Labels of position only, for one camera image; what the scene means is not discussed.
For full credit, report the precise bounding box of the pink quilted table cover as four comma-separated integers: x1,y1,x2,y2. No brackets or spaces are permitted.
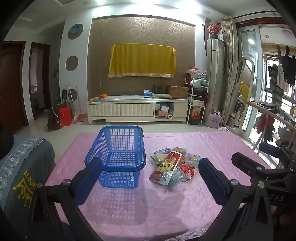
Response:
44,132,275,241

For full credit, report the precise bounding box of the mop with metal pole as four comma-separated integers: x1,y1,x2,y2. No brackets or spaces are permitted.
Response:
68,85,75,123

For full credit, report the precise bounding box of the long red snack packet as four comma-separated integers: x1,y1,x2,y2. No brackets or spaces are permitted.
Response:
149,151,182,186

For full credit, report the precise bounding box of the arched standing mirror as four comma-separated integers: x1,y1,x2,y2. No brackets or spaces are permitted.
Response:
226,57,255,130

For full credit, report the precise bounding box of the pink broom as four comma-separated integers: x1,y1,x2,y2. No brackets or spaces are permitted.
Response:
72,86,85,124

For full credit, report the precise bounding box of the beige patterned curtain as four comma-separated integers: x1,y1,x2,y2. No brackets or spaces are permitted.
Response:
220,16,239,127

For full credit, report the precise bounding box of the sliding glass door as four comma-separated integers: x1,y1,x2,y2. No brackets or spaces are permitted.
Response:
238,25,264,149

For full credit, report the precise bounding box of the standing air conditioner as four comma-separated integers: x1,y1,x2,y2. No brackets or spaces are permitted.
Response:
206,38,226,121

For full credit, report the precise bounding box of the white metal shelf rack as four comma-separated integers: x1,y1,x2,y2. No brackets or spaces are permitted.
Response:
186,77,210,126

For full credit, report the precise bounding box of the round wall panel blue plate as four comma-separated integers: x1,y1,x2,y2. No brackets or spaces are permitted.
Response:
68,23,84,40

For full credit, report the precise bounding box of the clear candy packet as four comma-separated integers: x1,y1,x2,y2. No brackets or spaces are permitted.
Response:
185,153,201,168

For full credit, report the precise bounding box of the clear blue snack packet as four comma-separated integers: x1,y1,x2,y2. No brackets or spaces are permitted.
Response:
165,169,186,187

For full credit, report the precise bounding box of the dark wooden door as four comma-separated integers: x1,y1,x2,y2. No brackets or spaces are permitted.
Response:
0,41,29,133

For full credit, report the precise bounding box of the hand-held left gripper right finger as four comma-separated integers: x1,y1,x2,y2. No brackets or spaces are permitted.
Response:
196,158,274,241

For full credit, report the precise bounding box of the yellow fringed cloth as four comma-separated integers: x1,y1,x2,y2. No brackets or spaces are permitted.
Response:
108,43,176,78

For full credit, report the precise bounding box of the blue plastic basket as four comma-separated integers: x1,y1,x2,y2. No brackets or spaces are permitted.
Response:
84,126,147,189

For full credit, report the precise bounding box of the row of hanging clothes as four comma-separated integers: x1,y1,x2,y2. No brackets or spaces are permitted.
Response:
268,45,296,93

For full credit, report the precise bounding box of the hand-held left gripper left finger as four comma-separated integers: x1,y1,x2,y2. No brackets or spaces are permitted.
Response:
28,157,102,241

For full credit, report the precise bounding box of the wooden rail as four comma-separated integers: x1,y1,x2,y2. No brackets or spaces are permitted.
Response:
246,101,296,130

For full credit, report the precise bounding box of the green edged snack packet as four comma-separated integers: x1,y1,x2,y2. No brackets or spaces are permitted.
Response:
150,154,167,166

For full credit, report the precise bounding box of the red garment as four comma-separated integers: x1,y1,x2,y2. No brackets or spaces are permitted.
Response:
255,115,274,142

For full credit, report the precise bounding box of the dark cloth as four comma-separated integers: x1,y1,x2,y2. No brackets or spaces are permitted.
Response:
0,130,15,160

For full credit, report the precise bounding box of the brown cardboard box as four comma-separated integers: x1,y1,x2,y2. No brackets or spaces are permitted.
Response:
168,85,189,99

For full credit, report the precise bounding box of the pink tote bag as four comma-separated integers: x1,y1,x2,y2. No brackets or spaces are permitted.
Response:
205,109,223,128

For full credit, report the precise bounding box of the red white box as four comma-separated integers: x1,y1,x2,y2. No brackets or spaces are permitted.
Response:
185,67,200,79

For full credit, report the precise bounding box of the small orange snack packet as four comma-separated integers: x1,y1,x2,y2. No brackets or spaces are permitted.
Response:
178,162,197,181

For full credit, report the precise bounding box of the dark wooden door frame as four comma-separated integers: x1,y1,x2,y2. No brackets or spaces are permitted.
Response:
29,42,51,121

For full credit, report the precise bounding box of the black bag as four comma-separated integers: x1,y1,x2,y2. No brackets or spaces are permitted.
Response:
47,104,62,131

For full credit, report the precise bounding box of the cream tv cabinet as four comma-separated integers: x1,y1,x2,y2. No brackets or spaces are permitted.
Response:
86,95,189,125

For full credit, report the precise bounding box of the vase with red flowers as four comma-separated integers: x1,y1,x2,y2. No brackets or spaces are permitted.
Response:
206,23,223,39

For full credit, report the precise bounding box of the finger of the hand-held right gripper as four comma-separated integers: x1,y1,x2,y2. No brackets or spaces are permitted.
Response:
258,142,296,169
231,152,296,180

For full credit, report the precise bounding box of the red paper bag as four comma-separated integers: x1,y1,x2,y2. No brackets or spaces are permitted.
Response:
58,104,73,127

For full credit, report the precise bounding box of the grey crown print cloth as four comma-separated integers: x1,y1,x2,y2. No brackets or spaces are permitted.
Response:
0,134,56,241

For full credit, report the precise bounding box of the person's right hand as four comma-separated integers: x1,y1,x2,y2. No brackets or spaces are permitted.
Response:
270,206,296,232

